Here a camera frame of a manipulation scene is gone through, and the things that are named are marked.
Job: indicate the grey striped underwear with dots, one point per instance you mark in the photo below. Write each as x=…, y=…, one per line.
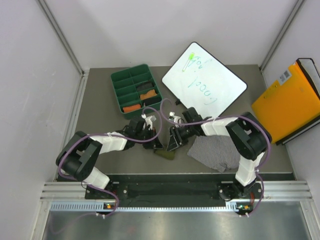
x=216, y=152

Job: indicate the black dotted underwear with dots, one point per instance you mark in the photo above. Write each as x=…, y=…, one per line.
x=144, y=86

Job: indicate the black rolled cloth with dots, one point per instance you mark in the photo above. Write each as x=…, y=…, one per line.
x=151, y=100

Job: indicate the orange rolled cloth back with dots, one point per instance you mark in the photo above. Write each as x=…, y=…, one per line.
x=151, y=93

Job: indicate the green marker pen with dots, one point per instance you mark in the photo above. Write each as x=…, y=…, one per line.
x=190, y=57

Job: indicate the orange clipboard folder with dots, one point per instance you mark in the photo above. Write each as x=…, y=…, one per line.
x=291, y=105

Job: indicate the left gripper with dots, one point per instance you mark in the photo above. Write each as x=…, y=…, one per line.
x=153, y=144

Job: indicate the green compartment tray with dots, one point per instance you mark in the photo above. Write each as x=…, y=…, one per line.
x=124, y=83

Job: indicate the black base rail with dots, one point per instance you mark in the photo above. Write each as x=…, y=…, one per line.
x=177, y=190

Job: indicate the white whiteboard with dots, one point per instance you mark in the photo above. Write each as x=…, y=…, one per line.
x=207, y=84

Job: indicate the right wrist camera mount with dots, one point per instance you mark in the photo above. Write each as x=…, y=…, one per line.
x=174, y=118

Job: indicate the olive green underwear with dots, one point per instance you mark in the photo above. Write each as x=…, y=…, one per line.
x=168, y=155

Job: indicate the orange rolled cloth front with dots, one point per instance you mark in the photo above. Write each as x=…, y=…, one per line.
x=131, y=108

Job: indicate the orange rolled cloth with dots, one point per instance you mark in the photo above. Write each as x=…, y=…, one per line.
x=151, y=93
x=131, y=108

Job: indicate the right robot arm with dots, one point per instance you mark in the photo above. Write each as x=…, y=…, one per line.
x=248, y=136

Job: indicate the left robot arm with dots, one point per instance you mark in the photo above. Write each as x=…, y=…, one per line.
x=78, y=158

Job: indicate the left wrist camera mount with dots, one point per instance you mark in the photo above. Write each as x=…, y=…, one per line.
x=148, y=121

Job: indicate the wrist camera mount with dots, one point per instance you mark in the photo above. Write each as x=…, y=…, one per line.
x=148, y=121
x=174, y=118

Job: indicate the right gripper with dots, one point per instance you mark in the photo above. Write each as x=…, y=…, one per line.
x=176, y=139

